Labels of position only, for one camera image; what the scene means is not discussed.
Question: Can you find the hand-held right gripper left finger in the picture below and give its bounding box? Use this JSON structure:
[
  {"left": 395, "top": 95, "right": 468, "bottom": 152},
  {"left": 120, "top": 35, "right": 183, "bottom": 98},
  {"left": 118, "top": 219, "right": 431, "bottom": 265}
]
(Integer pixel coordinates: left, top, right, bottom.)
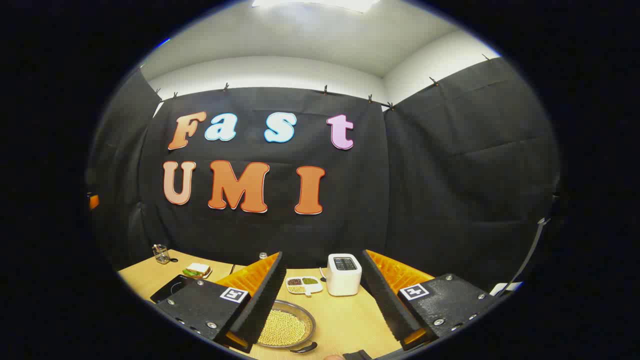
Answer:
[{"left": 156, "top": 251, "right": 287, "bottom": 354}]

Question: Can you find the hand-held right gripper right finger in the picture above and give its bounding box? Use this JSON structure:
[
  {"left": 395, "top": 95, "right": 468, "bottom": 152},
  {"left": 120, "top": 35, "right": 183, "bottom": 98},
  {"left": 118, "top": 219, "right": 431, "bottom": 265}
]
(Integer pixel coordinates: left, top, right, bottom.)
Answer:
[{"left": 361, "top": 249, "right": 502, "bottom": 351}]

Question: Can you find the steel pot with black handles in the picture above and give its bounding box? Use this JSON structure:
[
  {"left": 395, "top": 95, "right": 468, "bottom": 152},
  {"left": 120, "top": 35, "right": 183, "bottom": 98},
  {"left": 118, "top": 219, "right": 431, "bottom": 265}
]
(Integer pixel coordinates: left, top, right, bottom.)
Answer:
[{"left": 255, "top": 299, "right": 319, "bottom": 354}]

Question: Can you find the black induction cooktop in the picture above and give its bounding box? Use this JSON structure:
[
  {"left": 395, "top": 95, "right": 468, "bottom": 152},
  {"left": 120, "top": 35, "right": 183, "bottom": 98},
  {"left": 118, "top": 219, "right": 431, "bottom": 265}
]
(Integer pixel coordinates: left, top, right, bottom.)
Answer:
[{"left": 150, "top": 274, "right": 197, "bottom": 304}]

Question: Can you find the pile of yellow soybeans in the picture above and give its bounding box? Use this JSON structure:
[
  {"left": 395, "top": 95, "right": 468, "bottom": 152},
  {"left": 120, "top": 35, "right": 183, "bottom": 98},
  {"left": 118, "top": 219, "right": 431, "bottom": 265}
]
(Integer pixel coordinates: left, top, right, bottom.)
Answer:
[{"left": 257, "top": 310, "right": 307, "bottom": 347}]

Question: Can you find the white toaster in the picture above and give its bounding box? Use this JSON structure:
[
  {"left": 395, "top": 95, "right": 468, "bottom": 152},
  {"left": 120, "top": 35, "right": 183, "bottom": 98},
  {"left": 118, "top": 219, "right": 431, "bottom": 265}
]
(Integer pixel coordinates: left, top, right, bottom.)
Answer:
[{"left": 327, "top": 253, "right": 363, "bottom": 297}]

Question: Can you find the white divided bean dish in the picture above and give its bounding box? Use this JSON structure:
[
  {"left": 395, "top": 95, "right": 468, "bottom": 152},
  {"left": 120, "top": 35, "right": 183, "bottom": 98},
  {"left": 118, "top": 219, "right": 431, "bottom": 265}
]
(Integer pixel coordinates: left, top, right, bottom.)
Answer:
[{"left": 285, "top": 276, "right": 324, "bottom": 297}]

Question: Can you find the black backdrop cloth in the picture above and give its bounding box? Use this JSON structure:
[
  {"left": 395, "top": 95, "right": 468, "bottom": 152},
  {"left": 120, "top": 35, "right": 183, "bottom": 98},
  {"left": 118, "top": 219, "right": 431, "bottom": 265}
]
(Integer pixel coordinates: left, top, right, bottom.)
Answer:
[{"left": 86, "top": 56, "right": 561, "bottom": 293}]

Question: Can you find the ceiling light panel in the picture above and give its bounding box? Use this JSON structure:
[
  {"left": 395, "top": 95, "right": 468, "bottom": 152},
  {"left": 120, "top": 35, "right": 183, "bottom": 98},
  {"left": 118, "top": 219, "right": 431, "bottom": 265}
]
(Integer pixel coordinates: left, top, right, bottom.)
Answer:
[{"left": 251, "top": 0, "right": 381, "bottom": 14}]

